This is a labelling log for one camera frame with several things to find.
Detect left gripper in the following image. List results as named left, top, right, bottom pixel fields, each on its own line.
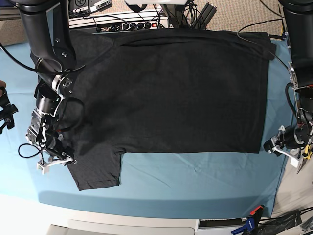
left=263, top=124, right=311, bottom=154

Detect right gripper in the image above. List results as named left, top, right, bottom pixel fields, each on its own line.
left=26, top=110, right=73, bottom=162

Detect black T-shirt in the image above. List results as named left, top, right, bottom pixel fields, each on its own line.
left=62, top=29, right=276, bottom=191

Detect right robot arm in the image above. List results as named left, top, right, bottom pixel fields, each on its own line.
left=17, top=0, right=85, bottom=166

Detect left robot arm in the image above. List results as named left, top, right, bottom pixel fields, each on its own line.
left=264, top=0, right=313, bottom=157

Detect teal table cloth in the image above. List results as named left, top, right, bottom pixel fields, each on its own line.
left=0, top=54, right=312, bottom=219

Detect blue orange clamp bottom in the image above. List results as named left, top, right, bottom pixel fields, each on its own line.
left=231, top=205, right=265, bottom=235

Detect white power strip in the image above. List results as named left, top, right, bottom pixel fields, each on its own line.
left=95, top=16, right=171, bottom=33

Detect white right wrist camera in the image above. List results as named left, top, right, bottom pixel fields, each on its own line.
left=36, top=157, right=77, bottom=175

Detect yellow handled pliers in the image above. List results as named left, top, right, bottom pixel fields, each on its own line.
left=296, top=144, right=313, bottom=174

